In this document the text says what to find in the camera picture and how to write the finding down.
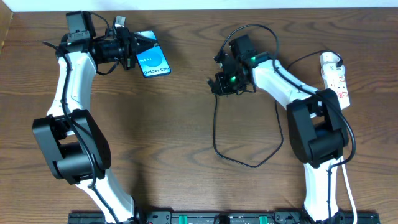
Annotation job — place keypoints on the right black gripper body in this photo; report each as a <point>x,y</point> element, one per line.
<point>222,84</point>

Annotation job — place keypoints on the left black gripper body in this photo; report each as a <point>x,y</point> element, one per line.
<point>126,48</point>

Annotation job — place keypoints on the blue Galaxy smartphone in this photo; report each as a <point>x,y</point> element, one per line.
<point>153,62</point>

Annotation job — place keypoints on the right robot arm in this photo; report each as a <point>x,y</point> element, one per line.
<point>318,131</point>

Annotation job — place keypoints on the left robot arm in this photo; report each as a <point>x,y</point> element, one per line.
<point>72,143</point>

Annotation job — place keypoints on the white power strip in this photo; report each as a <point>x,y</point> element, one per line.
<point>334,78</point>

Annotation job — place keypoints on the white USB wall charger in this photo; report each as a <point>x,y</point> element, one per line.
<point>331,62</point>

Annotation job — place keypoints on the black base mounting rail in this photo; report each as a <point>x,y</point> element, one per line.
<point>281,216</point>

